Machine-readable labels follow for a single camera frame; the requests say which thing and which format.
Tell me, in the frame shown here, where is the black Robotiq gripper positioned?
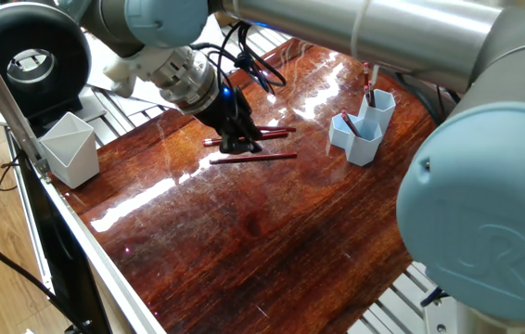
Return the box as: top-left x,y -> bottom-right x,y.
198,83 -> 265,156

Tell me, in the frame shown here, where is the light blue hexagonal pen holder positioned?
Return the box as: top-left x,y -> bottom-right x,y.
327,88 -> 396,168

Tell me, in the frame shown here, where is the grey pentagonal pen holder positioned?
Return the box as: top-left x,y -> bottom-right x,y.
38,111 -> 101,190

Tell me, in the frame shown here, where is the brown wood-grain board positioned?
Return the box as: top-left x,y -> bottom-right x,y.
77,26 -> 511,334

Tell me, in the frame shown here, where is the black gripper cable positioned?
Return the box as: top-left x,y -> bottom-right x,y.
209,23 -> 289,94

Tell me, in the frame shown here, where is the black round ring lamp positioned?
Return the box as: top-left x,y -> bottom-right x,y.
0,3 -> 93,128

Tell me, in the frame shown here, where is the grey aluminium frame rail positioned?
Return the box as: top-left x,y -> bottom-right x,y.
0,14 -> 55,182

